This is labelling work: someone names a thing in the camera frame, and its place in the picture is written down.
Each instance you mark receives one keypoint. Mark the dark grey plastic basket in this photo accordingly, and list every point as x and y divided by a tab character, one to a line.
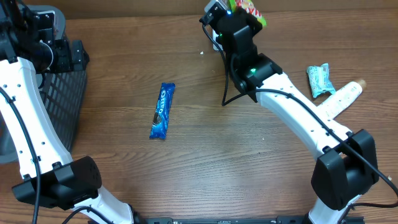
62	95

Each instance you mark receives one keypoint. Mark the white barcode scanner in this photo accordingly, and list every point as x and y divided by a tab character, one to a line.
216	45

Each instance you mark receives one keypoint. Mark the green snack bag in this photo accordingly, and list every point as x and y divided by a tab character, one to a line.
249	7

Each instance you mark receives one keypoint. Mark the white bamboo print tube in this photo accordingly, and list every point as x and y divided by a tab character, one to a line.
342	99

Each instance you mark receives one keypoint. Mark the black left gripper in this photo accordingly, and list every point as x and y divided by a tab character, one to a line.
66	64

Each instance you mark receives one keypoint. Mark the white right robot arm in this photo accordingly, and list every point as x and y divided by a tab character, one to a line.
345	161

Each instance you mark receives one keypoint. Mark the mint green wipes pack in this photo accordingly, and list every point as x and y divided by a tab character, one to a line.
319	80

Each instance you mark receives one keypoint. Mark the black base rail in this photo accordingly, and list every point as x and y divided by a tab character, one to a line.
276	220

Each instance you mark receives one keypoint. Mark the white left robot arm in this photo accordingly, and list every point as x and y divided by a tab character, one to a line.
51	177

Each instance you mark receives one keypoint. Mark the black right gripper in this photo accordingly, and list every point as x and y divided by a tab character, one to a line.
252	22

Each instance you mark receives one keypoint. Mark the blue Oreo cookie pack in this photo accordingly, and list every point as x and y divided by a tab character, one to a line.
161	116

